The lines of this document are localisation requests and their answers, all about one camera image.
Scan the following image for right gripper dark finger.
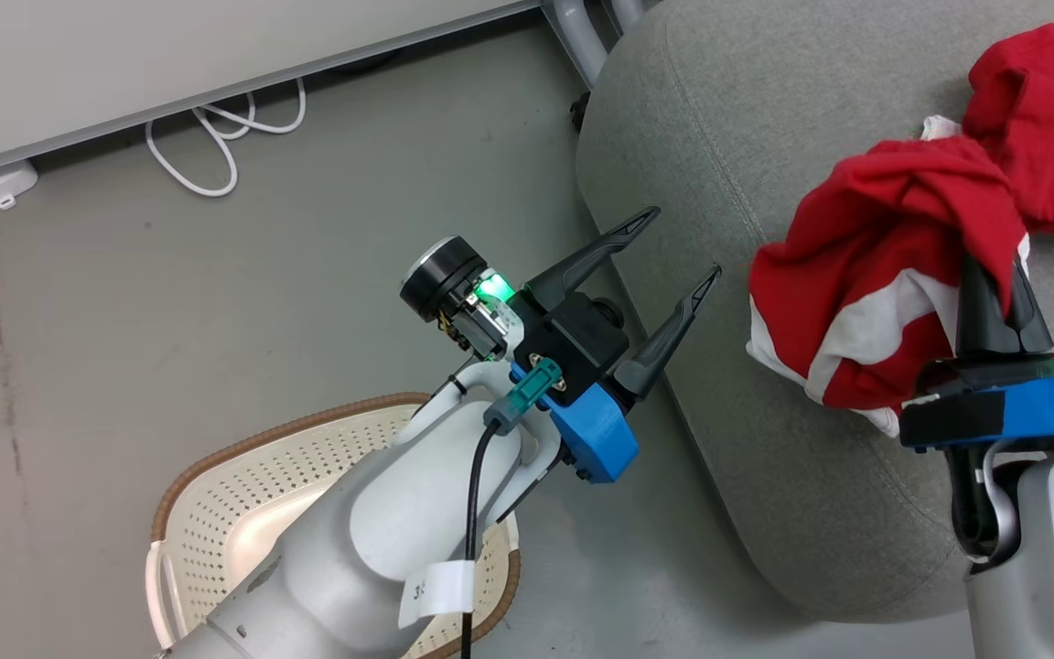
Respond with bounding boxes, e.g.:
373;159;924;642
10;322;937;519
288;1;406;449
1007;265;1054;354
955;254;1011;359

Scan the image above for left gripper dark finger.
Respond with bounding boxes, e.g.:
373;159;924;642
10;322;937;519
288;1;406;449
527;207;661;308
614;265;723;400

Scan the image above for right gripper body black cylinder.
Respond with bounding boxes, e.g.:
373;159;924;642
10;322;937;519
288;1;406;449
916;352;1054;396

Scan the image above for left gripper body black cylinder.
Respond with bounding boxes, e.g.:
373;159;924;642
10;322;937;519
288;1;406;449
399;236;529;361

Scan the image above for red white garment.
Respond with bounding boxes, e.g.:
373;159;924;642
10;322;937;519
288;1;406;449
747;137;1033;438

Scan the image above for grey fabric sofa seat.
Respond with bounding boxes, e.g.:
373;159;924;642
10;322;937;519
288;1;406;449
575;0;1054;625

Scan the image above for cream perforated laundry basket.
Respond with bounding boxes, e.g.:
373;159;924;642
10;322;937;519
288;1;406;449
145;392;522;659

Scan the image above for wide white partition panel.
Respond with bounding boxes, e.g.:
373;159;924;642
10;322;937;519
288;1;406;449
0;0;546;184

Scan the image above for black cable teal plug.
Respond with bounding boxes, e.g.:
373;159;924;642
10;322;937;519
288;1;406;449
458;357;565;659

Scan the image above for white looped cable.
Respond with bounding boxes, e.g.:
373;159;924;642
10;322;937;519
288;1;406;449
145;78;307;199

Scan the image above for white paper cable tag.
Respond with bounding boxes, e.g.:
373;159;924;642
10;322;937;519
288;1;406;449
397;560;476;631

